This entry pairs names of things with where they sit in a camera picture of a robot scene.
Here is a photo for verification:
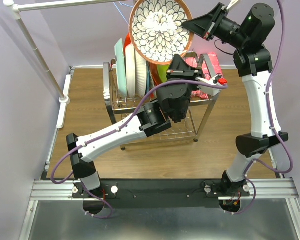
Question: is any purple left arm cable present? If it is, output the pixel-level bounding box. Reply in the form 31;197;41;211
50;79;228;219

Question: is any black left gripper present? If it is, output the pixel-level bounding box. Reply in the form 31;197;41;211
166;55;204;121

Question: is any white clothes rail frame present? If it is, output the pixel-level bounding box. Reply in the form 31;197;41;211
3;0;128;129

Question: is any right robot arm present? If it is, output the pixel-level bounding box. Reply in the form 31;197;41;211
182;3;289;196

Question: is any orange garment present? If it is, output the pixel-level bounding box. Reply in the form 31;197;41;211
123;33;131;50

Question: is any flower plate brown rim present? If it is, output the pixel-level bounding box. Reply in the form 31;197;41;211
129;0;194;65
135;50;148;98

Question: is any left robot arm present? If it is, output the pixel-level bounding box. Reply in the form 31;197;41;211
66;54;204;198

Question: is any steel wire dish rack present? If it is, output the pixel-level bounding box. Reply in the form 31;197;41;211
103;59;220;150

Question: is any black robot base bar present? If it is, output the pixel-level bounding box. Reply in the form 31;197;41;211
72;178;250;210

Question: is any blue wire hanger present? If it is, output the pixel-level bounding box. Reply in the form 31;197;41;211
113;0;134;25

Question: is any mint rectangular plate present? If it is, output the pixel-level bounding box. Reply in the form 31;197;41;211
114;38;128;98

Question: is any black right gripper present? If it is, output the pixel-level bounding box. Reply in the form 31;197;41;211
183;1;250;49

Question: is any teal scalloped plate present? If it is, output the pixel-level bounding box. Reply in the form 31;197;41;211
145;62;151;94

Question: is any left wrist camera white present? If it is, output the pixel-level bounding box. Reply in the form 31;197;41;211
195;74;228;97

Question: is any pink printed garment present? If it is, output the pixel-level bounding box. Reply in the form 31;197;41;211
185;52;224;100

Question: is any lime green plate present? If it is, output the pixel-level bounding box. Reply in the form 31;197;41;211
157;64;170;83

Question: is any woven bamboo plate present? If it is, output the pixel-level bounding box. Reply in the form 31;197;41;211
148;70;157;100

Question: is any orange plastic plate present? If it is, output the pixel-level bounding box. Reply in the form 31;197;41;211
149;63;163;86

